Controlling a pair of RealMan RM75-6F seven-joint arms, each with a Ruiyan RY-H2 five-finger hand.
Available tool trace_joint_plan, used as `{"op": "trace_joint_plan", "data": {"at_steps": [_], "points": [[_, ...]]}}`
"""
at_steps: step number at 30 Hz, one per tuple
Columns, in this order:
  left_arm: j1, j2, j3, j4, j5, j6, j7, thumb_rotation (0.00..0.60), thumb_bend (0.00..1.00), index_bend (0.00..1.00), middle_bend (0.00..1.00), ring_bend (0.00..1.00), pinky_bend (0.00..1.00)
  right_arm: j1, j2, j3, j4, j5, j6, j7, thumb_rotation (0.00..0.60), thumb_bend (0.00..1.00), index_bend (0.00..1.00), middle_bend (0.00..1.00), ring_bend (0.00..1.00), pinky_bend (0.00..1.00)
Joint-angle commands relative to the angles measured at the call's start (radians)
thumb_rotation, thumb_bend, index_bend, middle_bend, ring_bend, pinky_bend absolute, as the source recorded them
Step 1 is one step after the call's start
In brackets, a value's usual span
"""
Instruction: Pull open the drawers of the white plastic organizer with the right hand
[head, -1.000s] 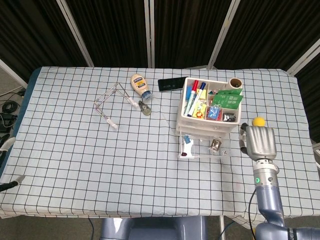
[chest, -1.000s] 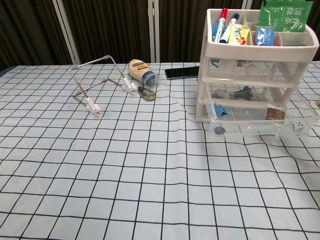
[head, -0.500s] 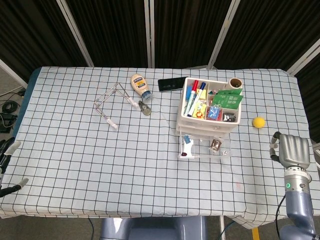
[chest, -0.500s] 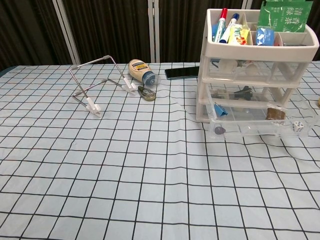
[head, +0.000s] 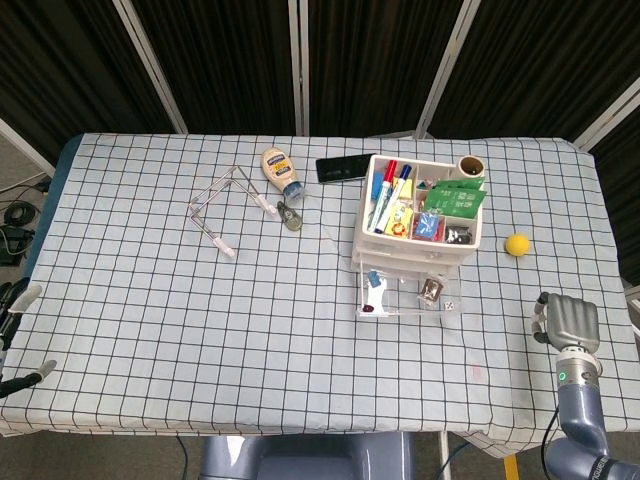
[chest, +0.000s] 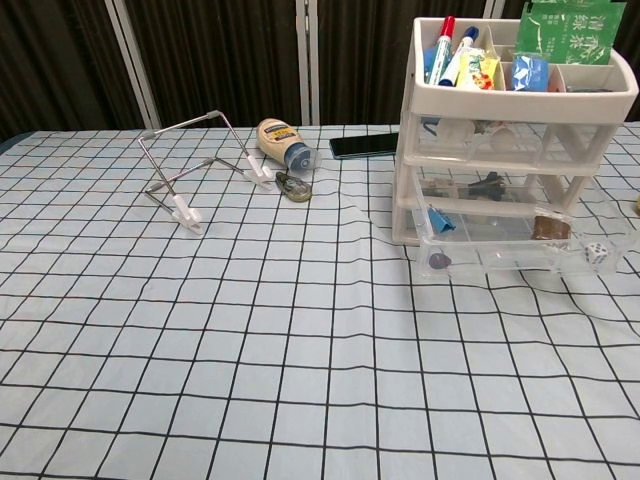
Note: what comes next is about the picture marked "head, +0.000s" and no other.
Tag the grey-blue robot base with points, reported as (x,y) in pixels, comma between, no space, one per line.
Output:
(310,457)

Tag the blue binder clip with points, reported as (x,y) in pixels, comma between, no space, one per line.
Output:
(374,276)

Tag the yellow foam ball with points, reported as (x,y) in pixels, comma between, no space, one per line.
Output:
(518,245)

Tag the black folding screen white frame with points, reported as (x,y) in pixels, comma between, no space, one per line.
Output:
(235,60)

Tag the blue plastic packet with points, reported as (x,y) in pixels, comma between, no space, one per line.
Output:
(427,222)

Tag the blue checkered tablecloth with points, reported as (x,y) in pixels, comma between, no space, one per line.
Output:
(225,325)

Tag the white die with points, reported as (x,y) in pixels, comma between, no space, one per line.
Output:
(450,305)

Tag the yellow snack packet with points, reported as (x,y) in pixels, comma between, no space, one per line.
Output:
(400,220)

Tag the red-capped whiteboard marker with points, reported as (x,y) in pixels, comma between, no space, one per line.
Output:
(384,192)

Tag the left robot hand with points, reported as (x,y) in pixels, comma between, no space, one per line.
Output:
(22,300)

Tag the white plastic piece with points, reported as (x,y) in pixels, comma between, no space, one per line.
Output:
(378,295)

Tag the yellow sticky notes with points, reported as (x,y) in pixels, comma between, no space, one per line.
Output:
(407,187)

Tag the mayonnaise squeeze bottle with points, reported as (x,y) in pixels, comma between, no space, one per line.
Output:
(277,167)

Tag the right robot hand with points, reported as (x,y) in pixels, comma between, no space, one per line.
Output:
(572,322)

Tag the blue eraser block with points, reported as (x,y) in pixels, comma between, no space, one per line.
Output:
(380,181)

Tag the green tea packet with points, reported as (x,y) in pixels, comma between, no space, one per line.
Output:
(457,182)
(457,202)

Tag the white drawer organizer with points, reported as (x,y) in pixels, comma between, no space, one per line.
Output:
(362,237)

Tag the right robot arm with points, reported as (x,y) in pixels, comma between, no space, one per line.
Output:
(580,400)

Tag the blue-capped whiteboard marker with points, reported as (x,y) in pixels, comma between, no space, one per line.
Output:
(395,197)

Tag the clear plastic drawer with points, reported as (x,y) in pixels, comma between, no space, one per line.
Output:
(400,252)
(405,300)

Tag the black smartphone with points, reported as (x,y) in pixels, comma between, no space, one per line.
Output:
(342,168)

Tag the black binder clips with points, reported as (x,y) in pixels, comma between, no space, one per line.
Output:
(459,235)

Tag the brown wrapped candy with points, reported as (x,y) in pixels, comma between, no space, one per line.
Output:
(431,290)

